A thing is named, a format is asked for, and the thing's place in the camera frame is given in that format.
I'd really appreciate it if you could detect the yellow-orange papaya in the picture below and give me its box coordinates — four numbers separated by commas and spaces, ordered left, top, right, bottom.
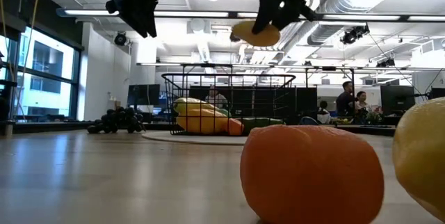
232, 20, 281, 48

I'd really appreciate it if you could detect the dark grape bunch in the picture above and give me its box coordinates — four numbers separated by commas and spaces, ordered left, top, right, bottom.
86, 106, 147, 135

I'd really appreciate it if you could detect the green bell pepper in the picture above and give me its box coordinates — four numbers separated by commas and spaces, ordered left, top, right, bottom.
241, 117, 285, 134

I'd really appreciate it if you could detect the orange mango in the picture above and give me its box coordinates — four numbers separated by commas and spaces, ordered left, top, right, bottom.
176, 107, 231, 136

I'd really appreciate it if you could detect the small orange tangerine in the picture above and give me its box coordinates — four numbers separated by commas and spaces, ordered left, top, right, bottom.
239, 124, 385, 224

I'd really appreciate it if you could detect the yellow lemon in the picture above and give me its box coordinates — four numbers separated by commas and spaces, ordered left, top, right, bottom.
392, 97, 445, 223

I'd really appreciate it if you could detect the long ceiling light bar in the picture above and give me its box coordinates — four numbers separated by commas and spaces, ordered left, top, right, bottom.
55, 7, 445, 23

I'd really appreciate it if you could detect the black metal rack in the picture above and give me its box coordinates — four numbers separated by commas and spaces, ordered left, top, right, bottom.
305, 65, 356, 117

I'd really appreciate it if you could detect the black computer monitor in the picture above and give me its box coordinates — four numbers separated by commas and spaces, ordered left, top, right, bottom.
428, 87, 445, 102
380, 84, 416, 113
127, 83, 161, 106

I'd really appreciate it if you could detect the small beige box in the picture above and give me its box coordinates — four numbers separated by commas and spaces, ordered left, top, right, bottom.
106, 91, 122, 112

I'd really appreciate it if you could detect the person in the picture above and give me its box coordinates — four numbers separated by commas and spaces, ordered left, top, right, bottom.
354, 90, 372, 113
316, 100, 332, 125
204, 84, 229, 110
335, 81, 356, 118

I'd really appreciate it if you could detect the blue chair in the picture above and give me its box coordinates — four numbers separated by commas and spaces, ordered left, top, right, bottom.
299, 115, 323, 126

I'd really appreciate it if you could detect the large window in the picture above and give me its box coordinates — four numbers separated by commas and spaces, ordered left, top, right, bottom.
0, 25, 81, 122

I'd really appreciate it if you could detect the round white placemat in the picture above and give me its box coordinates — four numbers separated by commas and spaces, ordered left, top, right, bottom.
141, 130, 248, 145

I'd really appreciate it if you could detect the small potted plant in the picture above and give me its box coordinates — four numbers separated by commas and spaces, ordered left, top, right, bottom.
363, 109, 385, 125

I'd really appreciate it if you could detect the black wire basket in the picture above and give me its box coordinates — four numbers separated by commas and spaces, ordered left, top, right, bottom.
161, 72, 296, 136

